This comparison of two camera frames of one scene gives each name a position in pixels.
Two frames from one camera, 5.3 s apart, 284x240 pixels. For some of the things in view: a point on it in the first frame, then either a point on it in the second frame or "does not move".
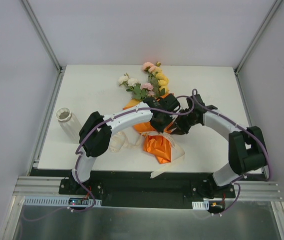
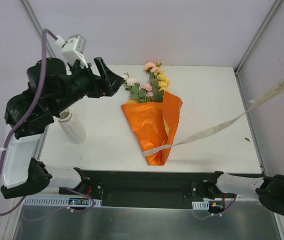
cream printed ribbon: [133, 138] → [280, 86]
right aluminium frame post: [253, 44] does not move
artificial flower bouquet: [156, 82] does not move
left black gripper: [162, 121] → [96, 80]
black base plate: [139, 189] does not move
